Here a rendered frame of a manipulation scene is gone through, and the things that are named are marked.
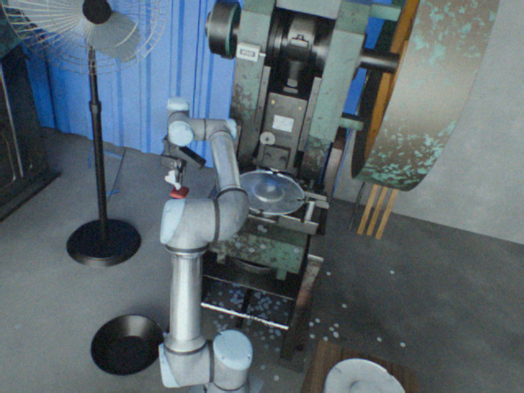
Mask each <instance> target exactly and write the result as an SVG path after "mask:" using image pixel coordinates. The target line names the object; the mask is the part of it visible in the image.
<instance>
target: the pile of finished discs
mask: <svg viewBox="0 0 524 393"><path fill-rule="evenodd" d="M323 393H405V392H404V388H403V387H402V386H401V385H400V384H399V383H398V382H397V381H396V379H395V377H394V376H393V377H392V376H391V375H390V374H389V373H387V372H386V370H385V369H383V368H382V367H381V366H380V365H378V364H375V363H373V362H370V361H367V360H362V359H349V360H346V361H343V362H341V363H339V364H337V365H335V366H334V367H333V368H332V369H331V370H330V372H329V373H328V375H327V377H326V380H325V384H324V389H323Z"/></svg>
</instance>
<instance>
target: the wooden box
mask: <svg viewBox="0 0 524 393"><path fill-rule="evenodd" d="M349 359H362V360H367V361H370V362H373V363H375V364H378V365H380V366H381V367H382V368H383V369H385V370H386V372H387V373H389V374H390V375H391V376H392V377H393V376H394V377H395V379H396V381H397V382H398V383H399V384H400V385H401V386H402V387H403V388H404V392H405V393H418V378H417V370H414V369H411V368H406V367H403V366H400V365H398V364H394V363H392V365H391V362H389V361H386V360H384V359H379V358H376V357H373V356H370V355H367V356H366V355H365V354H364V353H362V352H359V351H357V350H352V349H349V348H346V347H342V348H341V346H338V345H335V344H332V343H330V342H327V341H324V340H322V339H319V340H318V344H317V346H316V349H315V351H314V355H313V358H312V359H311V362H310V365H309V369H308V372H307V374H306V377H305V380H304V383H303V385H302V388H301V392H300V393H323V389H324V384H325V380H326V377H327V375H328V373H329V372H330V370H331V369H332V368H333V367H334V366H335V365H337V364H339V363H341V362H343V361H346V360H349Z"/></svg>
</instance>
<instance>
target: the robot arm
mask: <svg viewBox="0 0 524 393"><path fill-rule="evenodd" d="M167 109H168V112H167V135H165V137H164V138H162V142H163V143H164V150H163V152H162V153H161V155H160V160H161V165H160V168H161V169H164V170H168V171H169V176H166V177H165V180H166V181H168V182H170V183H172V184H174V185H175V187H176V188H177V189H179V188H180V187H181V186H182V183H183V177H184V174H185V169H186V164H187V162H188V163H189V164H191V165H192V166H194V167H196V168H198V169H199V170H202V169H203V168H204V167H205V165H206V160H205V159H204V158H202V157H201V156H199V155H198V154H196V153H195V152H194V151H192V150H190V149H189V148H188V147H187V146H186V145H187V144H189V143H190V142H191V140H197V141H210V150H211V155H212V161H213V166H214V172H215V181H216V186H217V191H218V194H217V195H216V198H215V199H212V198H208V199H185V198H181V199H171V200H168V201H167V202H166V203H165V207H164V211H163V217H162V223H161V231H160V241H161V242H162V243H164V244H165V243H166V250H167V251H168V252H169V253H170V254H171V318H169V333H168V334H167V335H166V336H165V343H163V344H161V345H160V346H159V350H160V365H161V371H162V377H163V383H164V384H165V386H167V387H181V386H192V385H200V384H201V383H202V393H250V389H251V386H250V381H249V378H248V373H249V369H250V365H251V362H252V353H253V350H252V344H251V342H250V340H249V339H248V338H247V336H245V335H243V333H241V332H239V331H236V330H225V331H222V332H221V333H220V334H219V335H217V336H216V337H215V338H214V339H206V336H205V335H204V333H203V332H201V280H202V268H203V255H204V253H205V252H206V251H208V250H209V242H216V241H224V240H227V239H229V238H231V237H233V236H234V235H236V234H237V233H238V232H239V231H240V230H241V229H242V227H243V225H244V224H245V222H246V218H247V216H248V213H249V199H248V195H247V192H246V191H245V190H244V189H242V182H241V178H240V174H239V170H238V167H237V159H236V156H235V151H234V148H233V142H234V141H235V138H236V136H237V126H236V122H235V121H234V120H226V119H206V118H190V117H189V110H190V108H189V101H188V100H187V99H185V98H183V97H171V98H170V99H169V101H168V107H167ZM164 154H165V155H164ZM170 170H172V171H170Z"/></svg>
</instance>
